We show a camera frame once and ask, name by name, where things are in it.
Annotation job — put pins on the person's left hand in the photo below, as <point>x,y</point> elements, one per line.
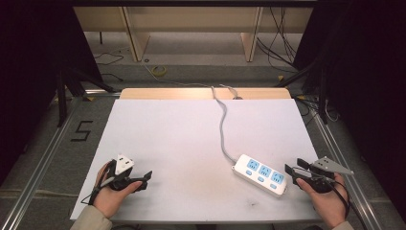
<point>107,199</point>

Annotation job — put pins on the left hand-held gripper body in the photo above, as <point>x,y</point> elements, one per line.
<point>120,179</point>

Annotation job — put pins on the black tripod stand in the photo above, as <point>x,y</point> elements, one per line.
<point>72,86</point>
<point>319,83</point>

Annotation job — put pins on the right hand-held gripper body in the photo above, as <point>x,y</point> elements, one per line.
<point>319,183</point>

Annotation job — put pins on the light wooden desk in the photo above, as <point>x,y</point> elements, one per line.
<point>191,19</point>

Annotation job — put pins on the aluminium floor rail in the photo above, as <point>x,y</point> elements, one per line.
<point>38,166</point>
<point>348,182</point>

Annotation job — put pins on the white table cover sheet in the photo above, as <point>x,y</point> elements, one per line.
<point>166,143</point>

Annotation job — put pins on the person's right hand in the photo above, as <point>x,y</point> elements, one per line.
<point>330,206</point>

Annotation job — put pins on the black curtain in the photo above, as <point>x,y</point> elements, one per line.
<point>367,80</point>
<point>28,80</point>

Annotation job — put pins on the white power strip blue sockets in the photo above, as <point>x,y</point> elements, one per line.
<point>260,175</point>

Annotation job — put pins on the yellow tape roll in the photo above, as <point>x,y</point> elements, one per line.
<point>159,71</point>

